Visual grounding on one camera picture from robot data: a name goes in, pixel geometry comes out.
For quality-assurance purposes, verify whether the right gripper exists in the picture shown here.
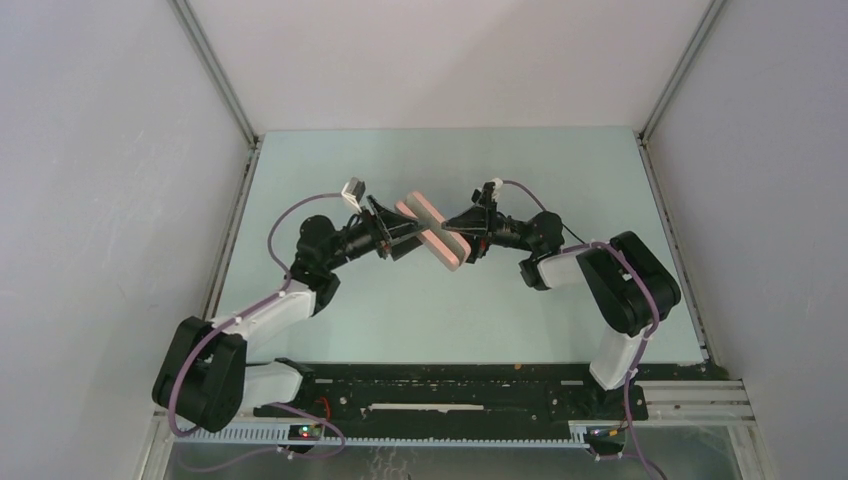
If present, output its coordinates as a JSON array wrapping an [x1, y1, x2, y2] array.
[[436, 188, 538, 264]]

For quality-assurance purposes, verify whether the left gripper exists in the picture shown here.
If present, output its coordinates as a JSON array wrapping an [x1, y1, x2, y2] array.
[[324, 195, 429, 272]]

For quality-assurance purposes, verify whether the pink glasses case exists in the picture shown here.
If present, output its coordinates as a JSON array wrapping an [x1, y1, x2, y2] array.
[[395, 191, 471, 272]]

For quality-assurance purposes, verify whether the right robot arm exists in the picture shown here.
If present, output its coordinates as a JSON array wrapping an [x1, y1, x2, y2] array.
[[441, 181, 682, 418]]

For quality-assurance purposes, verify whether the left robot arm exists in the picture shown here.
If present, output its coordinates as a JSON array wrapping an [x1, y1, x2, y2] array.
[[152, 196, 427, 437]]

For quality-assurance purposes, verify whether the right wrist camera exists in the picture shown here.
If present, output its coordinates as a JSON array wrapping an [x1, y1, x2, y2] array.
[[472, 178, 504, 204]]

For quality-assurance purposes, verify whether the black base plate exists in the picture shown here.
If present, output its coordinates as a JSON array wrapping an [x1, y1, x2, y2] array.
[[291, 363, 648, 441]]

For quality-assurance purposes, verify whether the blue toothed cable duct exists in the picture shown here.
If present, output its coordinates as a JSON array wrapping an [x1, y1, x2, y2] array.
[[177, 423, 589, 449]]

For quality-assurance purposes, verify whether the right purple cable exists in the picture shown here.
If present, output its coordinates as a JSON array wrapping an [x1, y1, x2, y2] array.
[[500, 178, 670, 480]]

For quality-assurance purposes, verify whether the aluminium frame rail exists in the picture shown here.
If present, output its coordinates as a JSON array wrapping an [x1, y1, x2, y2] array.
[[153, 377, 757, 429]]

